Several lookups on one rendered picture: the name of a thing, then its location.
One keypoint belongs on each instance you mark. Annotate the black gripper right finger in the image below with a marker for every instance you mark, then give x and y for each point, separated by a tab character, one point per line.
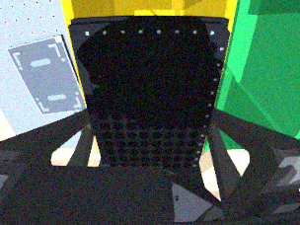
274	162

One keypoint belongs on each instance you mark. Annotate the yellow bin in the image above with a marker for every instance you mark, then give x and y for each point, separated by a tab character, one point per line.
99	8

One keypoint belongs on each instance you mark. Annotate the green bin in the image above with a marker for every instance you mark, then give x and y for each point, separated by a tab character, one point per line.
265	87

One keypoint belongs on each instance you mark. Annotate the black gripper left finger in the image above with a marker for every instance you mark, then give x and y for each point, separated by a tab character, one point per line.
37	145

